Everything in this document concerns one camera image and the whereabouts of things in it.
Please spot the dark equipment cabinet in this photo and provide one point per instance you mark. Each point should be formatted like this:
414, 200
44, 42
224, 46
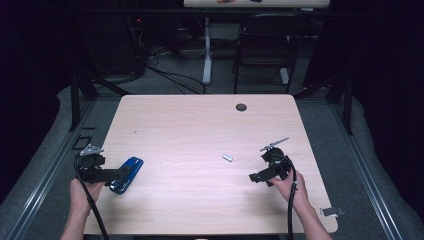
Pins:
110, 43

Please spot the person's left hand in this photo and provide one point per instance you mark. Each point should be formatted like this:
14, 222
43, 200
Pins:
80, 196

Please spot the dark curtain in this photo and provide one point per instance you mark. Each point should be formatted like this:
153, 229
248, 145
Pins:
30, 83
390, 83

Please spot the black chair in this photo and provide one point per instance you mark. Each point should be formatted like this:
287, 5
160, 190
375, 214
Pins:
266, 43

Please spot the white-legged desk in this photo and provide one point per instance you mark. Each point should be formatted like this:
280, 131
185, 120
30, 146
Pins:
207, 50

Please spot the grey tape piece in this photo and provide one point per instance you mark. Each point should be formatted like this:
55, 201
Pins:
331, 211

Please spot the black round table grommet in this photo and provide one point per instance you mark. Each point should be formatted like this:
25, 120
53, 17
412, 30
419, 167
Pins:
241, 107

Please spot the black metal stand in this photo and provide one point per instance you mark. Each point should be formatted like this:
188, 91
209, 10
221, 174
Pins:
75, 100
348, 106

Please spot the silver staple strip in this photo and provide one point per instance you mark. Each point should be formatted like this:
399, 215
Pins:
227, 157

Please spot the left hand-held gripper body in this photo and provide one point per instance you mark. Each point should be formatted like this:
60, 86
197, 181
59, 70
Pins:
91, 173

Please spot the blue stapler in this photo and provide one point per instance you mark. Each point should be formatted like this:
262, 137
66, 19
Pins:
133, 165

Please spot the aluminium floor rail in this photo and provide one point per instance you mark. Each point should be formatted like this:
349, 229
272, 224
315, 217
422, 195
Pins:
370, 173
50, 170

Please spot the person's right hand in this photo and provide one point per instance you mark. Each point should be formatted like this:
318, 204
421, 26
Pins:
300, 193

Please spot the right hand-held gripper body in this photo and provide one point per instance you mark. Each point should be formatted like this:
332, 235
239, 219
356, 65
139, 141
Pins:
278, 161

